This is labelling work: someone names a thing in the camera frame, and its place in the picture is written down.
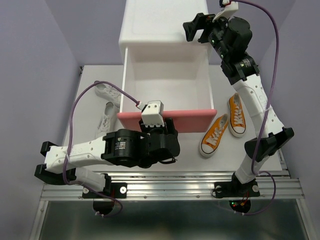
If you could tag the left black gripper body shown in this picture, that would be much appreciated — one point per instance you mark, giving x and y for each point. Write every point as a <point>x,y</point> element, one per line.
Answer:
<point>153,132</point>

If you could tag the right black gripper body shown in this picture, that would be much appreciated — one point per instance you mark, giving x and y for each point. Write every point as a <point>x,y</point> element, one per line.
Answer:
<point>216,32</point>

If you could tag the orange canvas sneaker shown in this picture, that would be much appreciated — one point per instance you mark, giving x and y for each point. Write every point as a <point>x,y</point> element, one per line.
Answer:
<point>237,122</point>
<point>212,138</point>

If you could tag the pink top drawer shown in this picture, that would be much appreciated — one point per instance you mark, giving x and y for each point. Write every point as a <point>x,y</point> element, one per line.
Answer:
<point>166,95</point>

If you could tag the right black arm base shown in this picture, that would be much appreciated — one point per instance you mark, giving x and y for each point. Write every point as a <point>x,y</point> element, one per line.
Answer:
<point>239,194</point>

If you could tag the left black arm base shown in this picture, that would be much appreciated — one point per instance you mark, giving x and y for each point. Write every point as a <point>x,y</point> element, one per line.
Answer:
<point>106,202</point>

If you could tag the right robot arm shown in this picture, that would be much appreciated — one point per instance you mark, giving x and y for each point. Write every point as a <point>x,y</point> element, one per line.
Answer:
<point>271,134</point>

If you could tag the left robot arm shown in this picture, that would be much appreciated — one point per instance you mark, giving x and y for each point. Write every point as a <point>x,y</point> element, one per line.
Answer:
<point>64,165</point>

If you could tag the white shoe cabinet body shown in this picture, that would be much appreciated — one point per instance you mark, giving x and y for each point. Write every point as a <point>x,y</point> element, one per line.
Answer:
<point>153,42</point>

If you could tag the white sneaker front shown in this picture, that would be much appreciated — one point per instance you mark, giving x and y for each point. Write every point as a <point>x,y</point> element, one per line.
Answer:
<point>108,120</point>

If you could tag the white sneaker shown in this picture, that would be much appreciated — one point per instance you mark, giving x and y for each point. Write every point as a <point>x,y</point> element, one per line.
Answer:
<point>108,120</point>
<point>108,93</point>

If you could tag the white sneaker rear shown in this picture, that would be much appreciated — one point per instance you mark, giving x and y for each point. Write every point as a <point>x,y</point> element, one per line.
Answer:
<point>108,93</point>

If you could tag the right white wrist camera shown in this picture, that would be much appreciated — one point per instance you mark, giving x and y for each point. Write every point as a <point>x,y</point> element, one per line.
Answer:
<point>229,7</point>

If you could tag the aluminium mounting rail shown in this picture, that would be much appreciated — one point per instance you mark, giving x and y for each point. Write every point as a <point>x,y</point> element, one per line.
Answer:
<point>193,186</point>

